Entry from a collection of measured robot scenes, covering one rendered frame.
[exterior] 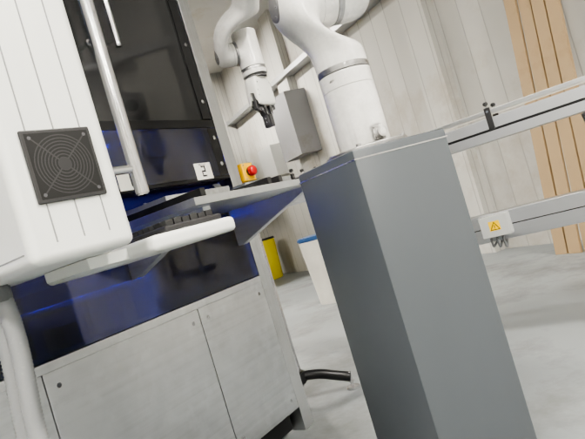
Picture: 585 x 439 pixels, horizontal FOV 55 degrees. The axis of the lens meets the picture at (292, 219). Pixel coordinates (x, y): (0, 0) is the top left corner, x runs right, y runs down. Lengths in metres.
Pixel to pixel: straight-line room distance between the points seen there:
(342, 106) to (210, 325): 0.92
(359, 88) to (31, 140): 0.67
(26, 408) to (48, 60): 0.64
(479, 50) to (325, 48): 3.81
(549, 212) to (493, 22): 2.71
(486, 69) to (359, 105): 3.79
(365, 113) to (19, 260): 0.74
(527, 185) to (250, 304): 3.30
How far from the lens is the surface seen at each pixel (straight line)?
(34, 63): 1.00
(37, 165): 0.93
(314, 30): 1.27
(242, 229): 2.01
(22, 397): 1.22
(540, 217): 2.47
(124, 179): 1.75
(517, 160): 4.91
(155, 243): 1.00
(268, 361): 2.06
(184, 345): 1.78
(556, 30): 4.28
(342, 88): 1.25
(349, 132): 1.24
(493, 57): 4.94
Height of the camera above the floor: 0.76
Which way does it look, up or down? level
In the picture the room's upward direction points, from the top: 17 degrees counter-clockwise
